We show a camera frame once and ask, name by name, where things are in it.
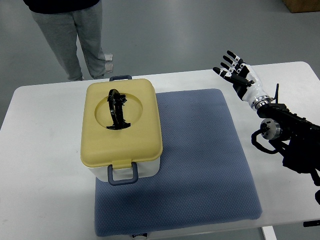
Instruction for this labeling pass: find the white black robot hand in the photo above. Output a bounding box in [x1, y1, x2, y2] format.
[213, 50, 272, 111]

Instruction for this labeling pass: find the yellow storage box lid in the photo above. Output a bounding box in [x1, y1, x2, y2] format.
[80, 78, 163, 169]

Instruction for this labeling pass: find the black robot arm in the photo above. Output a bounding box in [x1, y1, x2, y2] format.
[251, 84, 320, 186]

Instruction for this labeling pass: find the white storage box base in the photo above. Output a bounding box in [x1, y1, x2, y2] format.
[89, 157, 160, 185]

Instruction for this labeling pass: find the blue padded mat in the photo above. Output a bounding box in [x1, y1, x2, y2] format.
[94, 88, 262, 237]

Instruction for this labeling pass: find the white table leg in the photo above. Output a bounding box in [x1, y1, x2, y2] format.
[261, 226, 277, 240]

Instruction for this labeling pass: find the person in grey sweatpants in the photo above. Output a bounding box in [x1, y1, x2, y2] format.
[24, 0, 107, 81]

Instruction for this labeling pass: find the black table bracket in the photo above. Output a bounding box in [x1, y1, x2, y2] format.
[303, 220, 320, 228]

